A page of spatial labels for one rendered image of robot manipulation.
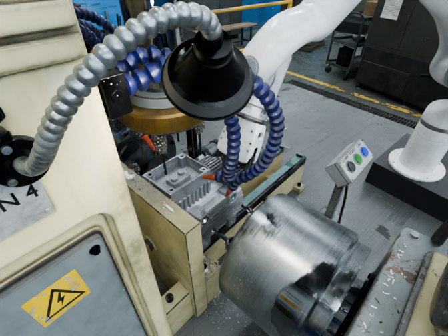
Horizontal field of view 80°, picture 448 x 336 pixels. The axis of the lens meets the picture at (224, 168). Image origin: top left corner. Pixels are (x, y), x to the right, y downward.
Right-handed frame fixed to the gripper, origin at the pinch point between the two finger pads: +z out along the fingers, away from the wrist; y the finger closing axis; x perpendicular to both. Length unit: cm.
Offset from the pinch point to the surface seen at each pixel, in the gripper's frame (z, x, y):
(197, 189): 3.7, 8.5, 0.8
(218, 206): 7.1, 2.5, -2.4
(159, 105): -13.2, 25.5, 1.2
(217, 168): -0.2, -0.8, 4.2
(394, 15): -173, -324, 63
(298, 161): -5.1, -43.3, -0.3
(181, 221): 6.0, 19.1, -6.2
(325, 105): -34, -119, 25
